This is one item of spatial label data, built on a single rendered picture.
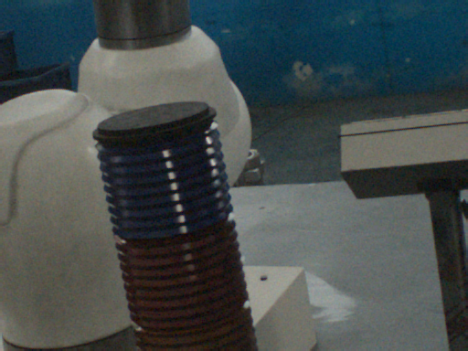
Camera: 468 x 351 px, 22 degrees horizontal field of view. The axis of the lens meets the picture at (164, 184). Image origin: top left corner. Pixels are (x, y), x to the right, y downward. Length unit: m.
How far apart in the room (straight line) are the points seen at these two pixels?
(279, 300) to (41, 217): 0.32
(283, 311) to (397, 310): 0.19
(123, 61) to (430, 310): 0.48
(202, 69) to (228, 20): 5.95
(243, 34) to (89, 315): 6.09
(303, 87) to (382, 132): 5.97
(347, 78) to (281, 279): 5.66
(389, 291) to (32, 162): 0.59
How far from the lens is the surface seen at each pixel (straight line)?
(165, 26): 1.21
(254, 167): 3.42
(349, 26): 6.88
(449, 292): 1.13
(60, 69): 6.30
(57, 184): 1.06
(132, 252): 0.56
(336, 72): 6.96
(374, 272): 1.56
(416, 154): 1.08
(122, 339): 1.12
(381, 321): 1.40
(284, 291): 1.28
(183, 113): 0.55
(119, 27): 1.21
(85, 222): 1.07
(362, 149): 1.09
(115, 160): 0.54
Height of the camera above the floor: 1.32
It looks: 13 degrees down
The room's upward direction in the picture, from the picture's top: 11 degrees counter-clockwise
